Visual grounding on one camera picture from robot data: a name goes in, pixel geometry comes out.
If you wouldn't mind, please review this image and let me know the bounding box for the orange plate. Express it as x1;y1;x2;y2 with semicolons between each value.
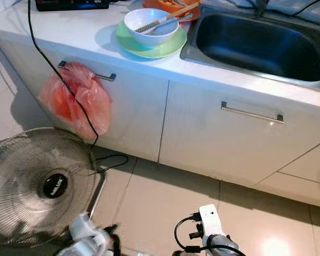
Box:
143;0;201;21

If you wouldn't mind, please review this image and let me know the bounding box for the white kitchen cabinet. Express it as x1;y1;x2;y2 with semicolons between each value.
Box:
0;32;320;209

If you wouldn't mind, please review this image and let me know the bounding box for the black fan power cable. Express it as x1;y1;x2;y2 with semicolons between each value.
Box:
28;0;129;174

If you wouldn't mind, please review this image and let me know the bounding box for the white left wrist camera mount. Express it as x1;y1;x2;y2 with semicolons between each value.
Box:
69;211;110;243

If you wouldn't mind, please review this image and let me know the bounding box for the red plastic bag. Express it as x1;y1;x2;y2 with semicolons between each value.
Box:
38;61;111;140

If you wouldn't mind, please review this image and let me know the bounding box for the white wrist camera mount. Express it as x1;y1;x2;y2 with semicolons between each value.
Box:
198;204;225;238
69;211;110;243

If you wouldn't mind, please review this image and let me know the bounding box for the green plate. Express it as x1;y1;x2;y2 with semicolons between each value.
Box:
116;20;187;59

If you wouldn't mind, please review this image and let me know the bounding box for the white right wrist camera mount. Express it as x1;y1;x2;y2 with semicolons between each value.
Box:
198;204;225;238

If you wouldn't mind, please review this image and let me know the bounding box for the white ceramic bowl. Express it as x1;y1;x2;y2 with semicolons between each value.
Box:
124;8;180;47

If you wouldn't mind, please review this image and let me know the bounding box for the grey floor fan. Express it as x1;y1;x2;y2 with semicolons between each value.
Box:
0;128;106;247

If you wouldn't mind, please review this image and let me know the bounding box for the black sink faucet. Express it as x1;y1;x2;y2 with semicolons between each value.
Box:
253;0;270;15

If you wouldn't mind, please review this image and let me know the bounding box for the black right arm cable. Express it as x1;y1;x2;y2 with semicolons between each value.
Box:
174;212;209;254

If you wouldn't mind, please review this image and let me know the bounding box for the stainless steel sink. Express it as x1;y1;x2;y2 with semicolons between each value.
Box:
180;8;320;89

